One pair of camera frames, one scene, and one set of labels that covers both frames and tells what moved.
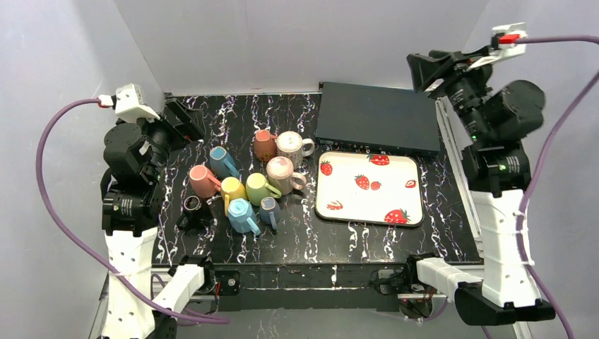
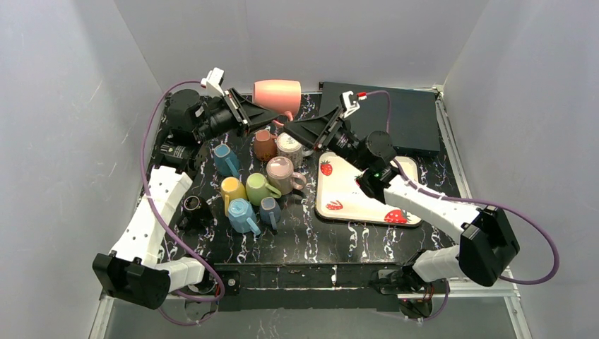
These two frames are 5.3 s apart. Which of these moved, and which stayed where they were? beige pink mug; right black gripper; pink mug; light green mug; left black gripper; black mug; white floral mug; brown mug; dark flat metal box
Moved: right black gripper; pink mug; left black gripper
Stayed: white floral mug; dark flat metal box; light green mug; beige pink mug; black mug; brown mug
